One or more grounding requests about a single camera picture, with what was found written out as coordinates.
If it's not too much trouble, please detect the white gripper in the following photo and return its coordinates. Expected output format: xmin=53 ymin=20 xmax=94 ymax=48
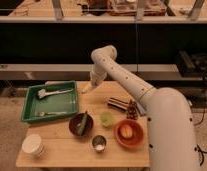
xmin=90 ymin=69 xmax=107 ymax=87

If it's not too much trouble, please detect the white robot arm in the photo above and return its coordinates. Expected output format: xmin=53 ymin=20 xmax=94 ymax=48
xmin=90 ymin=45 xmax=200 ymax=171

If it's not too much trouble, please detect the green plastic tray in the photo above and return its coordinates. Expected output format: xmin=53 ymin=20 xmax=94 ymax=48
xmin=21 ymin=81 xmax=79 ymax=124

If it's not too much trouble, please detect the dark striped box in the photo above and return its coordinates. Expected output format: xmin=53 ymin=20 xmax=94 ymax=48
xmin=107 ymin=98 xmax=128 ymax=111

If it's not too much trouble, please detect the light green cup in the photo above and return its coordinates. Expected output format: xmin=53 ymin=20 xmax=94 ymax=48
xmin=100 ymin=112 xmax=114 ymax=128

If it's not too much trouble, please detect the brown pine cone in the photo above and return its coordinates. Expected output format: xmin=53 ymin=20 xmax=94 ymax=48
xmin=126 ymin=100 xmax=138 ymax=120

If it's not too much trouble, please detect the dark brown bowl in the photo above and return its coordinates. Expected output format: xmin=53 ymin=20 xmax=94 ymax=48
xmin=69 ymin=113 xmax=93 ymax=137

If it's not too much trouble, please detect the blue sponge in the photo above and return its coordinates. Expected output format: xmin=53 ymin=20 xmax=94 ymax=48
xmin=137 ymin=102 xmax=146 ymax=116

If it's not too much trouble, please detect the green vegetable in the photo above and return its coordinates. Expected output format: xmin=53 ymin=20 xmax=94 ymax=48
xmin=77 ymin=111 xmax=88 ymax=136

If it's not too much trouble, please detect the wooden table board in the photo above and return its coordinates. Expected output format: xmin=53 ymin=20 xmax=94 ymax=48
xmin=16 ymin=81 xmax=149 ymax=168

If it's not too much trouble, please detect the white dish brush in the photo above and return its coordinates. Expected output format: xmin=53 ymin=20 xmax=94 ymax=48
xmin=37 ymin=89 xmax=72 ymax=99

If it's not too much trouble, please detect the yellow orange fruit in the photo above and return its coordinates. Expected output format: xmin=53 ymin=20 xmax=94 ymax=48
xmin=120 ymin=124 xmax=133 ymax=139

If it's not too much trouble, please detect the small metal cup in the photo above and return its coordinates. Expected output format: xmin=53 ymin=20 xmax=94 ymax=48
xmin=92 ymin=135 xmax=107 ymax=152

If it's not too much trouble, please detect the silver fork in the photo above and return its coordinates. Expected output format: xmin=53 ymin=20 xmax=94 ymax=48
xmin=36 ymin=112 xmax=67 ymax=117

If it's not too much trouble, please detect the orange bowl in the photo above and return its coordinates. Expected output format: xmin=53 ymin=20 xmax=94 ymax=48
xmin=114 ymin=119 xmax=144 ymax=149

